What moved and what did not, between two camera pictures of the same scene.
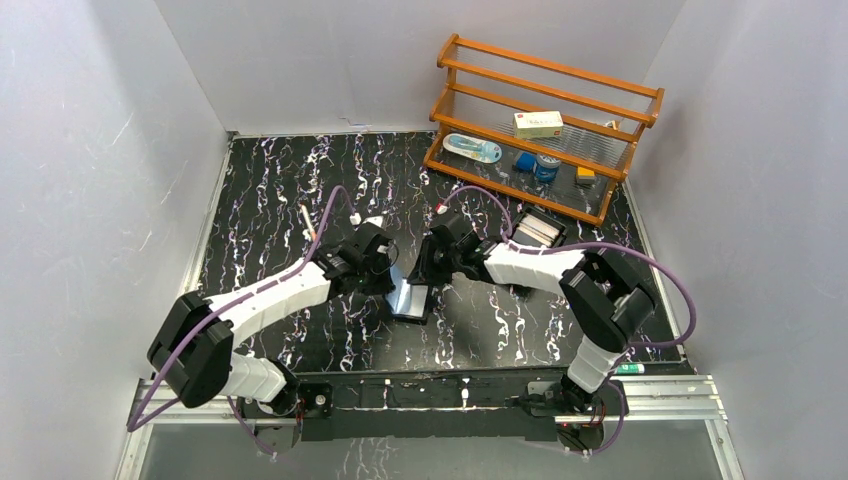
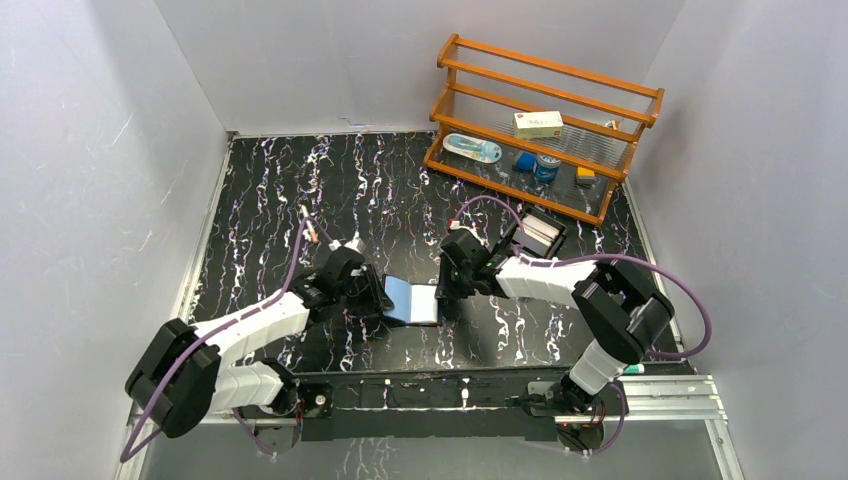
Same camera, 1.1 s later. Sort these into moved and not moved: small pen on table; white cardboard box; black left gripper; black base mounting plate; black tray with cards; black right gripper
Moved: black right gripper; black left gripper
Not moved: black tray with cards; black base mounting plate; white cardboard box; small pen on table
